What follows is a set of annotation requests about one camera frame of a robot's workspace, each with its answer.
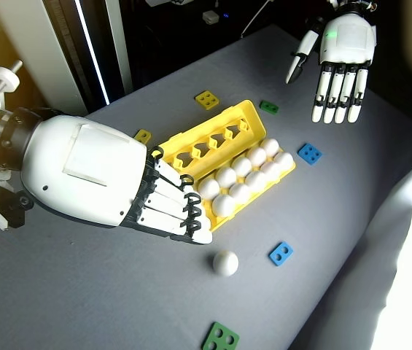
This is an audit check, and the white upright panel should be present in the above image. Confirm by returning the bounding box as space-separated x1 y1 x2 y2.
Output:
0 0 133 116

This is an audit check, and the grey table cloth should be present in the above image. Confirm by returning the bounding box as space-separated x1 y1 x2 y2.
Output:
0 23 412 350

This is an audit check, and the green two-hole block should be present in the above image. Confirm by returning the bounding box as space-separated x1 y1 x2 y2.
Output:
259 100 279 116

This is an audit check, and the blue four-hole square block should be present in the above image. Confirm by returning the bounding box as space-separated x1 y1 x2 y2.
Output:
297 143 323 166

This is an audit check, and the yellow four-hole square block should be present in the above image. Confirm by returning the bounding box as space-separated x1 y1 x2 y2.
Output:
195 90 221 110

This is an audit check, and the blue two-hole block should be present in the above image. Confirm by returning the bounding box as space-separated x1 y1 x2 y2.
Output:
268 241 295 267

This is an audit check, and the thin white cable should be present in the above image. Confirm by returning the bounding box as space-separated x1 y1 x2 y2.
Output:
241 0 276 39

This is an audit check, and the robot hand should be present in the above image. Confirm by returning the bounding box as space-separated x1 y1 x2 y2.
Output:
20 114 214 245
285 12 378 124

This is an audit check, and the white light strip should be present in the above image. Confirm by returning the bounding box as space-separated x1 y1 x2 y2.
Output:
74 0 111 106

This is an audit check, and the yellow egg carton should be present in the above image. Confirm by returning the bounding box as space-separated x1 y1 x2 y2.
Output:
153 100 297 233

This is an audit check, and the green four-hole square block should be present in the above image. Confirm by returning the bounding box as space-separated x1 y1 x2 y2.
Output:
201 321 241 350

